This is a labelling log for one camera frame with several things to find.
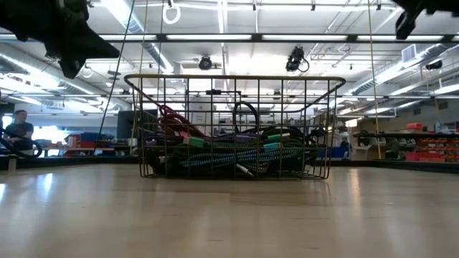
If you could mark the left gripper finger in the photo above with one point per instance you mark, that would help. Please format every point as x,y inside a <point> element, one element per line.
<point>71,68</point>
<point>86,46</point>

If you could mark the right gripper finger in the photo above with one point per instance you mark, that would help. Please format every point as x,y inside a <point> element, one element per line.
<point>407,23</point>

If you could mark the small black ceiling device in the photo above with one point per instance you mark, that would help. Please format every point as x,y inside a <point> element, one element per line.
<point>434,65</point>

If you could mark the blue crate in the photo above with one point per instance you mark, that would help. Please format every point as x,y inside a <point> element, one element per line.
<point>93,136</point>

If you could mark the red crate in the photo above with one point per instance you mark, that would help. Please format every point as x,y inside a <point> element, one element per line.
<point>80,143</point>

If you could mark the black background monitor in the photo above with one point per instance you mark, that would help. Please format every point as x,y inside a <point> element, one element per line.
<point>125,123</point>

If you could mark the thin black crossbar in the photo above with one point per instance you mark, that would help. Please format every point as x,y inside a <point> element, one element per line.
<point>376,96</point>

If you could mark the person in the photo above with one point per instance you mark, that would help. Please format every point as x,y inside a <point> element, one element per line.
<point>19,129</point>

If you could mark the overhead LED light bar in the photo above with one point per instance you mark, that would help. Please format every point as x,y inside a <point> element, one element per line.
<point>305,37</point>

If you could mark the red box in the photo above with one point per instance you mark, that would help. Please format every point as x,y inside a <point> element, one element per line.
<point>416,127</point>

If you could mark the dark storage shelf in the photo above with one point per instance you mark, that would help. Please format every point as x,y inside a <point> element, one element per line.
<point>405,135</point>

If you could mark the red storage bin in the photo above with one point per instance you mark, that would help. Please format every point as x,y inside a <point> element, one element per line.
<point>423,156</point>

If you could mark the blue storage bins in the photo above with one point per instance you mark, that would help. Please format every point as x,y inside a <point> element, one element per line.
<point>339,152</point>

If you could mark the round black ceiling camera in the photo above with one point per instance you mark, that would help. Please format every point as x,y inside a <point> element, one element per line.
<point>205,63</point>

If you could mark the black aluminium table frame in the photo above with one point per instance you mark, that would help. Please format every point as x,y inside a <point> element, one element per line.
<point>412,166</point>

